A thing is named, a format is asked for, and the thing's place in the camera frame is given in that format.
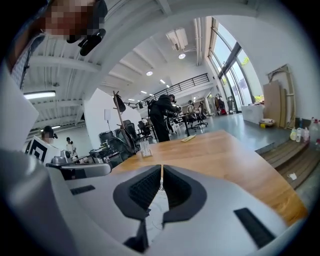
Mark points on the leaning wooden frame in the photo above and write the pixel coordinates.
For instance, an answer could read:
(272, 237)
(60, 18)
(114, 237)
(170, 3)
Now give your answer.
(291, 95)

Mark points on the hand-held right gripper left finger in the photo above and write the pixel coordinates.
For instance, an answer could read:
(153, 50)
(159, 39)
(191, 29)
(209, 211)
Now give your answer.
(100, 212)

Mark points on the large clear bottle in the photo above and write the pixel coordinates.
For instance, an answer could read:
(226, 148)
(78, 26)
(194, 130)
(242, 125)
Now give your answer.
(315, 130)

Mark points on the large glass window wall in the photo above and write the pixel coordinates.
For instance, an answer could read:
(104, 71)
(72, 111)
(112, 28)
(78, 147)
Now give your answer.
(222, 47)

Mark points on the long ceiling tube light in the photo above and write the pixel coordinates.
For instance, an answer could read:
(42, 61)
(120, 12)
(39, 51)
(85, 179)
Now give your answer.
(40, 95)

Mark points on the black cap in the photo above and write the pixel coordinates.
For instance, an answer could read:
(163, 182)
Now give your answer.
(101, 10)

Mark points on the black head-mounted camera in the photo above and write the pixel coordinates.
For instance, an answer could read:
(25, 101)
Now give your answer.
(91, 43)

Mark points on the black round bin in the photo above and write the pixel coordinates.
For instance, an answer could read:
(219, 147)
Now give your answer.
(106, 138)

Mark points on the white crumpled mask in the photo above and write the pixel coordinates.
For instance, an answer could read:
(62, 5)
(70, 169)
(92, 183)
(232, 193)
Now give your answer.
(292, 176)

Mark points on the long office desk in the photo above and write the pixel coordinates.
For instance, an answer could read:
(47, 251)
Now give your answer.
(187, 114)

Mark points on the leaning cardboard sheet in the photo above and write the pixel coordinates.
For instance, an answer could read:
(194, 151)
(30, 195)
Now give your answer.
(272, 102)

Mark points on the yellowish bottle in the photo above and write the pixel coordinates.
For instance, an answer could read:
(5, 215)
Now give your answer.
(293, 135)

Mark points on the wooden coat rack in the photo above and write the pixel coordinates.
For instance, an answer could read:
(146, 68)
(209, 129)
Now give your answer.
(122, 121)

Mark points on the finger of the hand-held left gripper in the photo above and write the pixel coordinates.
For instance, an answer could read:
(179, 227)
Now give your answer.
(98, 168)

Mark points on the ceiling air conditioner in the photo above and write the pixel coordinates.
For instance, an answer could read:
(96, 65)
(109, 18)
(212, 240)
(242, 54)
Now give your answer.
(178, 37)

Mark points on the wooden step platform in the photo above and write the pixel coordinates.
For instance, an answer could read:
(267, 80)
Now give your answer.
(287, 157)

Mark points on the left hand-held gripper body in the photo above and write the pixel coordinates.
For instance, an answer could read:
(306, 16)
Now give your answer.
(37, 151)

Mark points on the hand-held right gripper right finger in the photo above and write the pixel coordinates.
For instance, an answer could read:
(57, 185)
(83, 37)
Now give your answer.
(212, 220)

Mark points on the black mesh office chair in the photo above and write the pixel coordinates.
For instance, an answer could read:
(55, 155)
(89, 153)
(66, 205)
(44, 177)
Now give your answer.
(130, 135)

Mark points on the person's head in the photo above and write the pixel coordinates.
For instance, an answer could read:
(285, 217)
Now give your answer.
(67, 17)

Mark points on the round ceiling lamp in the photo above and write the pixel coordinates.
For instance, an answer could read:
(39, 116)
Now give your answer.
(182, 56)
(149, 73)

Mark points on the black hanging bag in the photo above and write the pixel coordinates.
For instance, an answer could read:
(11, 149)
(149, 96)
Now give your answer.
(120, 104)

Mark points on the rack of hanging garments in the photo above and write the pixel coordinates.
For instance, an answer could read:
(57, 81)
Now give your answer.
(221, 106)

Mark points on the pale yellow strip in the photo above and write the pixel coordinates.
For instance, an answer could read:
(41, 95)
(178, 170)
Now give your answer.
(188, 139)

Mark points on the black mezzanine railing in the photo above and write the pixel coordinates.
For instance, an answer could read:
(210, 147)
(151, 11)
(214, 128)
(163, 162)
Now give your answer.
(190, 83)

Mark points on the short ceiling tube light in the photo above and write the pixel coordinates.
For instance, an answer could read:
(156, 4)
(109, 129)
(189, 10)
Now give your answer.
(56, 127)

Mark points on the white panel with stand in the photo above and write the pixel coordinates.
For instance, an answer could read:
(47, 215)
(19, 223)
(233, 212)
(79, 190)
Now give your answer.
(107, 114)

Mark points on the white pink capped bottle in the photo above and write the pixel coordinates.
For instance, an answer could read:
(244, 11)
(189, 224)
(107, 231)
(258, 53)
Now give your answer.
(306, 135)

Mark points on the person's checked shirt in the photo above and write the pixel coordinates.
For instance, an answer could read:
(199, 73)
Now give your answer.
(20, 65)

